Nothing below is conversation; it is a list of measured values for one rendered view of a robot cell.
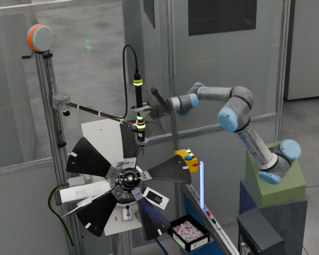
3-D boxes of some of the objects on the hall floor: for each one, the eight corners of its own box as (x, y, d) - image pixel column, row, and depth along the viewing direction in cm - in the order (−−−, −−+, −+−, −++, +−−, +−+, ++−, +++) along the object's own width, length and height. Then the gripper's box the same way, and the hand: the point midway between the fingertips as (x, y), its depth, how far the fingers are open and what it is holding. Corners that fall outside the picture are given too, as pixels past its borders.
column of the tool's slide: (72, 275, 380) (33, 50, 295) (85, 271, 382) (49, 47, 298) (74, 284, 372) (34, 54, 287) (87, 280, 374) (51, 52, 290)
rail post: (184, 273, 376) (181, 188, 339) (189, 272, 377) (186, 186, 340) (186, 277, 372) (183, 191, 336) (191, 275, 373) (189, 189, 337)
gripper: (174, 117, 265) (135, 125, 260) (167, 109, 275) (129, 116, 269) (173, 102, 261) (134, 110, 256) (166, 94, 271) (128, 101, 265)
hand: (134, 108), depth 261 cm, fingers closed on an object, 4 cm apart
